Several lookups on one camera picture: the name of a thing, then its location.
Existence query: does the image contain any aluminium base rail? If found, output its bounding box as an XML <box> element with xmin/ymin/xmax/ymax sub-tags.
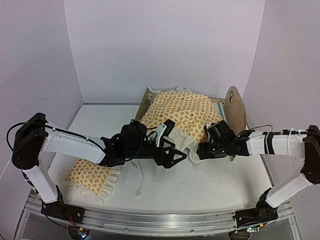
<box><xmin>13</xmin><ymin>188</ymin><xmax>302</xmax><ymax>240</ymax></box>

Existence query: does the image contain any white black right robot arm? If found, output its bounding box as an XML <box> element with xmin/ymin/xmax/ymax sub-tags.
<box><xmin>196</xmin><ymin>120</ymin><xmax>320</xmax><ymax>231</ymax></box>

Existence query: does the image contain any duck print small pillow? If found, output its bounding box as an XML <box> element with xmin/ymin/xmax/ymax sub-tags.
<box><xmin>58</xmin><ymin>157</ymin><xmax>121</xmax><ymax>206</ymax></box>

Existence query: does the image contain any wooden striped pet bed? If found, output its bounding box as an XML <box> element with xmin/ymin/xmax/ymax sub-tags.
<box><xmin>135</xmin><ymin>86</ymin><xmax>247</xmax><ymax>164</ymax></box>

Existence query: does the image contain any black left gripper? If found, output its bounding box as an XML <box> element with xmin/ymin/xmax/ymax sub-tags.
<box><xmin>125</xmin><ymin>138</ymin><xmax>188</xmax><ymax>169</ymax></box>

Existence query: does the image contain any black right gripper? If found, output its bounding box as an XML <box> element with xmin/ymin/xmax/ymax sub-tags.
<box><xmin>197</xmin><ymin>142</ymin><xmax>230</xmax><ymax>161</ymax></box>

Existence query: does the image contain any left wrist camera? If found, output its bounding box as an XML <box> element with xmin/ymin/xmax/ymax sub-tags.
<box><xmin>155</xmin><ymin>119</ymin><xmax>175</xmax><ymax>148</ymax></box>

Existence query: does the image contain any duck print mattress cushion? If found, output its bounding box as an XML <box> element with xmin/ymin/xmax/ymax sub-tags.
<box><xmin>138</xmin><ymin>86</ymin><xmax>226</xmax><ymax>164</ymax></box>

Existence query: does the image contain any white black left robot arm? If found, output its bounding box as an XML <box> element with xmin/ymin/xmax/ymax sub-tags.
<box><xmin>9</xmin><ymin>112</ymin><xmax>187</xmax><ymax>225</ymax></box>

